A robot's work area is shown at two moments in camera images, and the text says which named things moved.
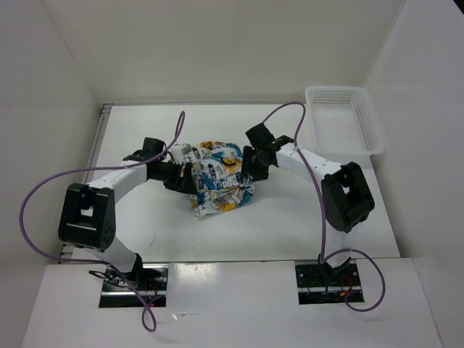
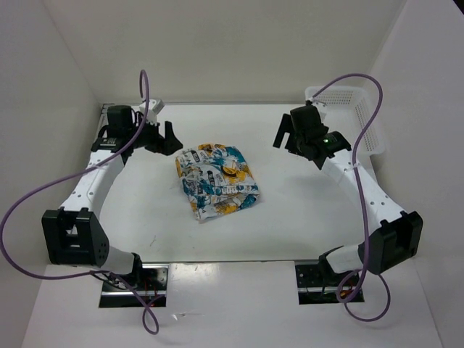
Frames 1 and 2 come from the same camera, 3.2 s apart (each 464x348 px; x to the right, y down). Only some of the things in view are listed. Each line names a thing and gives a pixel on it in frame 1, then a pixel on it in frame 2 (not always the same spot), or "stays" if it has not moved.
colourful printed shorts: (220, 183) stays
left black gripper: (184, 184) → (167, 145)
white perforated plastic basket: (341, 121) stays
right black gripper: (258, 174) → (286, 126)
